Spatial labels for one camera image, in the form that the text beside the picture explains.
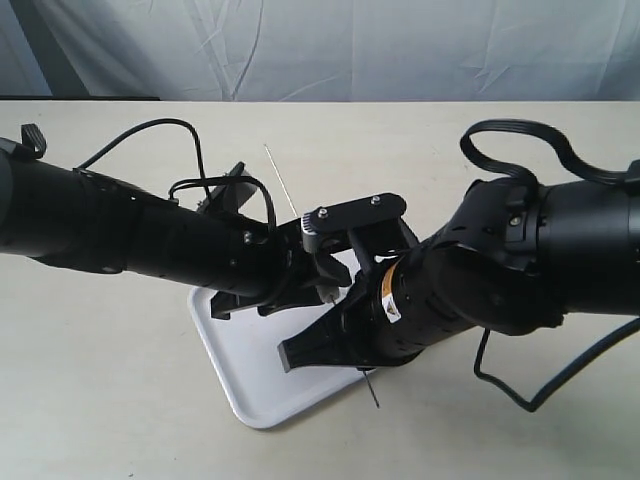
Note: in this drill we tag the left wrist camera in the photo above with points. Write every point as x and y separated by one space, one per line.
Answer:
226 200

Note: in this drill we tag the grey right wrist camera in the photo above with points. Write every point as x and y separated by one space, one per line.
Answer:
371 227

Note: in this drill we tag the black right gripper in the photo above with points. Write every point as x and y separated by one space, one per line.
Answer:
345 336

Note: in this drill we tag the white plastic tray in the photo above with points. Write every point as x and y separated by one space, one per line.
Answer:
244 354

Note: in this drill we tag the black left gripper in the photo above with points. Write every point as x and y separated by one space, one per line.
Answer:
292 276

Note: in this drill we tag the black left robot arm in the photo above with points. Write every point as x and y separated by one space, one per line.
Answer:
85 221

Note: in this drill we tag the thin metal skewer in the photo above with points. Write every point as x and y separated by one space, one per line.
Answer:
296 214

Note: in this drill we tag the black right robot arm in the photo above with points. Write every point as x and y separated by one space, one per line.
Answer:
511 260

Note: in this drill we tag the white backdrop curtain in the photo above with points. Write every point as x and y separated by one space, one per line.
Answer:
321 51

